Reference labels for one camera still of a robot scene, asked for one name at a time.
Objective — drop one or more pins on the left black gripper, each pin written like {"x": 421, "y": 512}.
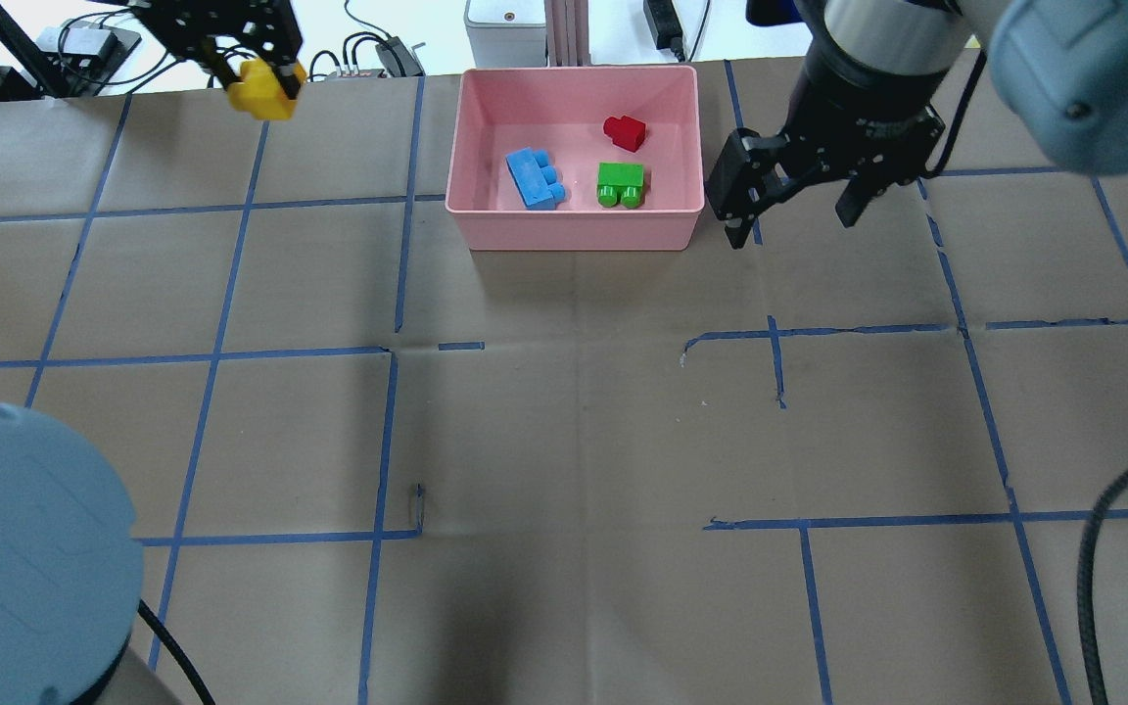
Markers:
{"x": 231, "y": 22}

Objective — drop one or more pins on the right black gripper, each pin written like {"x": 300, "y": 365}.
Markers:
{"x": 853, "y": 86}

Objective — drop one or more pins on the yellow toy block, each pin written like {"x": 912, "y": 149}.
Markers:
{"x": 258, "y": 93}

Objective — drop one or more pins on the red toy block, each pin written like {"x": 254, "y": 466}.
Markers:
{"x": 625, "y": 132}

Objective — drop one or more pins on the green toy block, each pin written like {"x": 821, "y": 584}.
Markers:
{"x": 619, "y": 184}

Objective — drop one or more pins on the blue toy block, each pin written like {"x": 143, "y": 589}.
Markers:
{"x": 535, "y": 179}

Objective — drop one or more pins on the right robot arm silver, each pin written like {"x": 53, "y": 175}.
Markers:
{"x": 1060, "y": 66}

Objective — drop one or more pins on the pink plastic box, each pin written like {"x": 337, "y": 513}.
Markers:
{"x": 561, "y": 110}

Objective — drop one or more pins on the white box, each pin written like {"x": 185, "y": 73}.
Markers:
{"x": 507, "y": 34}

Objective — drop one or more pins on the black power adapter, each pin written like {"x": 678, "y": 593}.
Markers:
{"x": 664, "y": 26}

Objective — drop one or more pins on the aluminium frame post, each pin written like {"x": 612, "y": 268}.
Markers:
{"x": 567, "y": 33}

